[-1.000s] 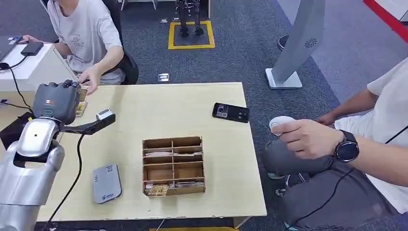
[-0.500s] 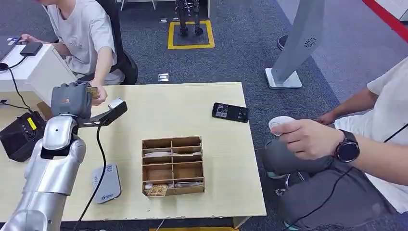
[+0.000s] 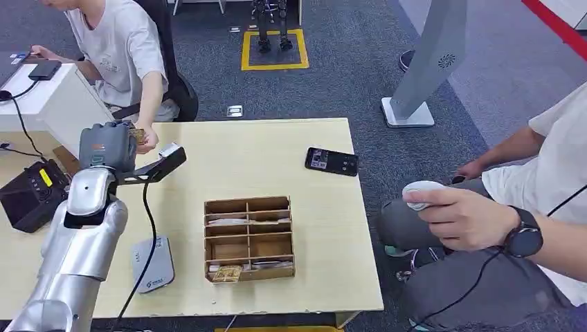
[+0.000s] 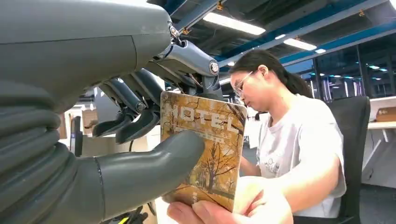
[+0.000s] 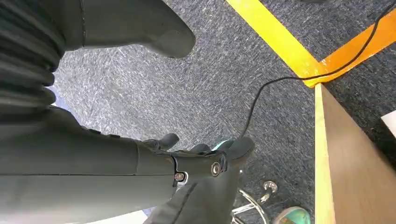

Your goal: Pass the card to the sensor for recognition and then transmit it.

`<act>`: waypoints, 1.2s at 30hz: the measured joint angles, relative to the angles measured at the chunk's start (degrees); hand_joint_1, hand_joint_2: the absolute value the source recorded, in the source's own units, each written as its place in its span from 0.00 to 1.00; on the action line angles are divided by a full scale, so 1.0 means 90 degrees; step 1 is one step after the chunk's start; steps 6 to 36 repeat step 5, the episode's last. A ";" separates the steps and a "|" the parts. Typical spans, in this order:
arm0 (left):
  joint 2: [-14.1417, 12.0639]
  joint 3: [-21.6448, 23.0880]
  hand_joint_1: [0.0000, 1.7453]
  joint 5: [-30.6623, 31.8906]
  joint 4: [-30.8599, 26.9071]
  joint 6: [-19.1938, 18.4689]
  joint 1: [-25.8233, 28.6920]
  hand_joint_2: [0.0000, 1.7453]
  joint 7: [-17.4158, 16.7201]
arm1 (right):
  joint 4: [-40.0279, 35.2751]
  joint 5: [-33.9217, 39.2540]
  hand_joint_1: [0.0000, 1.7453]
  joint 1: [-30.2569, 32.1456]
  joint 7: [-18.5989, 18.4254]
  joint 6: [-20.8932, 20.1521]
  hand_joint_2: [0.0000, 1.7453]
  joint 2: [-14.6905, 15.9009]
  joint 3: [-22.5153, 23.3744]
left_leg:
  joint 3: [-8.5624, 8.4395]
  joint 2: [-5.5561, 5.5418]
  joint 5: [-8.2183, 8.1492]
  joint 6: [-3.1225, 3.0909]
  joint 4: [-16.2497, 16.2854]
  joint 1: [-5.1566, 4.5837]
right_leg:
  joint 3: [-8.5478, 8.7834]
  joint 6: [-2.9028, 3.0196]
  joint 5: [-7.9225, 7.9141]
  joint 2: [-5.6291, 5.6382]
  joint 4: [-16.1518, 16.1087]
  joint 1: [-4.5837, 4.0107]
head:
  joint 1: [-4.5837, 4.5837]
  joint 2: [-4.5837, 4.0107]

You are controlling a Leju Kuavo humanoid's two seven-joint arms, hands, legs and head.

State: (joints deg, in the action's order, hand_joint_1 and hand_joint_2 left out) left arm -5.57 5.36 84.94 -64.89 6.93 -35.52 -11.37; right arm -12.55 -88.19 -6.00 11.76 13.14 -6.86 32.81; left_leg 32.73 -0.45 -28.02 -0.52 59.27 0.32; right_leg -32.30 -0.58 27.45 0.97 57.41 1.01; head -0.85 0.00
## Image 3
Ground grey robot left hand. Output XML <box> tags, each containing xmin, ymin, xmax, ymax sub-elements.
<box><xmin>78</xmin><ymin>120</ymin><xmax>139</xmax><ymax>174</ymax></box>

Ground person's left hand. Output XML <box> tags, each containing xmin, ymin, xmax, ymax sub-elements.
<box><xmin>403</xmin><ymin>185</ymin><xmax>522</xmax><ymax>252</ymax></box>
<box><xmin>135</xmin><ymin>125</ymin><xmax>161</xmax><ymax>155</ymax></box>

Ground white handheld remote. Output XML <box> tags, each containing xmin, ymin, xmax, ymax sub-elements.
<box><xmin>401</xmin><ymin>180</ymin><xmax>447</xmax><ymax>212</ymax></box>

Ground brown cardboard piece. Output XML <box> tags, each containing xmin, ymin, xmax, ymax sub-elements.
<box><xmin>52</xmin><ymin>145</ymin><xmax>82</xmax><ymax>176</ymax></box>

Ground black office chair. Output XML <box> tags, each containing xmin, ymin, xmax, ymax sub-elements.
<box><xmin>111</xmin><ymin>0</ymin><xmax>200</xmax><ymax>123</ymax></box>

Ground black wristwatch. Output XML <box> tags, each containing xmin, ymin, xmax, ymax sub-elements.
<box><xmin>503</xmin><ymin>205</ymin><xmax>545</xmax><ymax>259</ymax></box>

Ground white cabinet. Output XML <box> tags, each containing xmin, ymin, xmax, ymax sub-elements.
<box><xmin>0</xmin><ymin>62</ymin><xmax>116</xmax><ymax>158</ymax></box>

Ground person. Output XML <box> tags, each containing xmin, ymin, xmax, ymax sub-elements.
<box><xmin>29</xmin><ymin>0</ymin><xmax>181</xmax><ymax>155</ymax></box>
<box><xmin>375</xmin><ymin>81</ymin><xmax>587</xmax><ymax>332</ymax></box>

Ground black device with yellow label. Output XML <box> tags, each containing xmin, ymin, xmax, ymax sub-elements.
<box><xmin>0</xmin><ymin>158</ymin><xmax>71</xmax><ymax>234</ymax></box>

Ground black power adapter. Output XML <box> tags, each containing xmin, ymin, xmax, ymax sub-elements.
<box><xmin>28</xmin><ymin>59</ymin><xmax>63</xmax><ymax>82</ymax></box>

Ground pale cards in box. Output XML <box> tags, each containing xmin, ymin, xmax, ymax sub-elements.
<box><xmin>207</xmin><ymin>216</ymin><xmax>293</xmax><ymax>227</ymax></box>
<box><xmin>251</xmin><ymin>259</ymin><xmax>295</xmax><ymax>270</ymax></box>

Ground dark laptop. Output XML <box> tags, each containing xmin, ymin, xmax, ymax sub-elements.
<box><xmin>0</xmin><ymin>50</ymin><xmax>33</xmax><ymax>89</ymax></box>

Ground grey flat device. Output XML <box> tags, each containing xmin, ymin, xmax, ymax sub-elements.
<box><xmin>132</xmin><ymin>236</ymin><xmax>176</xmax><ymax>295</ymax></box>

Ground black smartphone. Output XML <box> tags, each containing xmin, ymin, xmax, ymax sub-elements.
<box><xmin>304</xmin><ymin>146</ymin><xmax>361</xmax><ymax>178</ymax></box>

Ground black robot legs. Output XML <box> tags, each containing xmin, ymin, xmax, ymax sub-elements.
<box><xmin>251</xmin><ymin>0</ymin><xmax>294</xmax><ymax>53</ymax></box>

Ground wooden compartment box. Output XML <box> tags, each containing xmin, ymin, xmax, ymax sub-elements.
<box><xmin>204</xmin><ymin>195</ymin><xmax>296</xmax><ymax>286</ymax></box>

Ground dark shoe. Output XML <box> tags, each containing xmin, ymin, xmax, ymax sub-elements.
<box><xmin>397</xmin><ymin>48</ymin><xmax>417</xmax><ymax>74</ymax></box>

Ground grey stand with white base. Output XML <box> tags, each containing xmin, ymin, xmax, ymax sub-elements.
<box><xmin>380</xmin><ymin>0</ymin><xmax>469</xmax><ymax>129</ymax></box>

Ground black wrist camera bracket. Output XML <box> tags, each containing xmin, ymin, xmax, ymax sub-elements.
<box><xmin>115</xmin><ymin>142</ymin><xmax>188</xmax><ymax>187</ymax></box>

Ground thin black cable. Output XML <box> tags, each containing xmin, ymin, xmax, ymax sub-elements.
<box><xmin>407</xmin><ymin>183</ymin><xmax>587</xmax><ymax>332</ymax></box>

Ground black power cable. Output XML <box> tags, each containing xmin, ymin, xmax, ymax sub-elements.
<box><xmin>0</xmin><ymin>81</ymin><xmax>47</xmax><ymax>163</ymax></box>

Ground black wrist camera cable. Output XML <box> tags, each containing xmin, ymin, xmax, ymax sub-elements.
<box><xmin>109</xmin><ymin>182</ymin><xmax>159</xmax><ymax>332</ymax></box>

